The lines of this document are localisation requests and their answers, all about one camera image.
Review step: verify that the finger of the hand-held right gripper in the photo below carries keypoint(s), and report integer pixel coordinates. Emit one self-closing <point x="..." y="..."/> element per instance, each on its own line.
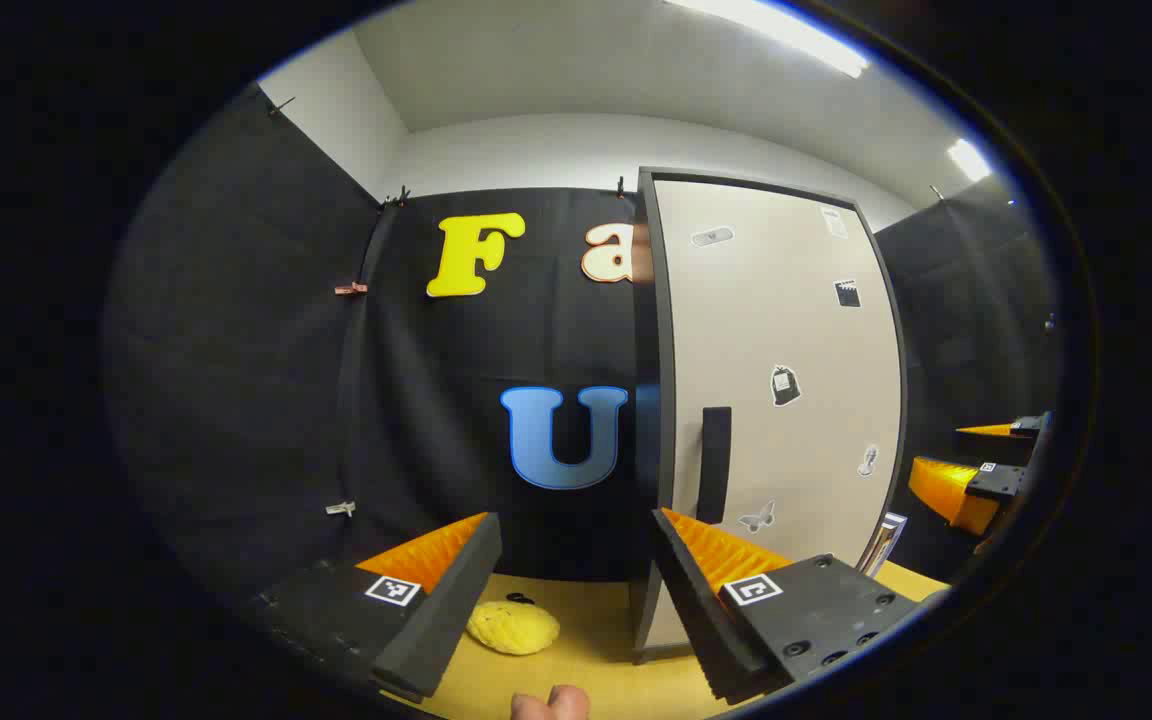
<point x="1028" y="426"/>
<point x="996" y="482"/>

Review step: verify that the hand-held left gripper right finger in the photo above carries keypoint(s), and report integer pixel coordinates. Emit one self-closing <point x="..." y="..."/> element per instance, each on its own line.
<point x="701" y="620"/>

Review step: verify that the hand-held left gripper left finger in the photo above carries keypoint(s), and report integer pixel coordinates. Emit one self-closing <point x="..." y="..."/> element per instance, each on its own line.
<point x="446" y="620"/>

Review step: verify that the dark grey cabinet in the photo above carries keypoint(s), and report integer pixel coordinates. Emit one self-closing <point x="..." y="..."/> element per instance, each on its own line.
<point x="644" y="400"/>

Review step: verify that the yellow sponge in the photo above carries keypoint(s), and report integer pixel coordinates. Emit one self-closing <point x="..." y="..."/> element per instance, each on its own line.
<point x="514" y="628"/>

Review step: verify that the grey blue book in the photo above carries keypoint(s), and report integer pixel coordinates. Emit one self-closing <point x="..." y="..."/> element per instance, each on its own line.
<point x="893" y="540"/>

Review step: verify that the white clip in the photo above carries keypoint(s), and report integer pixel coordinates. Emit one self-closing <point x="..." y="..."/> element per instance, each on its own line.
<point x="340" y="508"/>

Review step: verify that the small ceiling light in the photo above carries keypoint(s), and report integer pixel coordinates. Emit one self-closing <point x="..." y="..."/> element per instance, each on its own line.
<point x="968" y="158"/>

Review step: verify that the black backdrop cloth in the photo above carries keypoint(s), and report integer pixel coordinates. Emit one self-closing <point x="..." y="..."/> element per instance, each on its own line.
<point x="236" y="350"/>

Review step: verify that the copper clip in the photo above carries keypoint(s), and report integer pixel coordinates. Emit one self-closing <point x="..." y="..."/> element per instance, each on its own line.
<point x="350" y="289"/>

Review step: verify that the long ceiling light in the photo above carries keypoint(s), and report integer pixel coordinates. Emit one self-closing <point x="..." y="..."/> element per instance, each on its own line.
<point x="776" y="30"/>

